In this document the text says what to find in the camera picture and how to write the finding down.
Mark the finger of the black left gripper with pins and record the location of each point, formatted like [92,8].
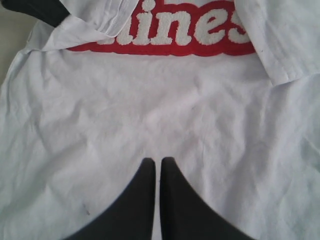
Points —
[52,12]

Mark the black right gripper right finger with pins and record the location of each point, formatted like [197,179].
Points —
[183,213]

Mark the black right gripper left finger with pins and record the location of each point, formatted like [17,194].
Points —
[131,215]

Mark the white t-shirt with red logo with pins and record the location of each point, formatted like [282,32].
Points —
[228,88]

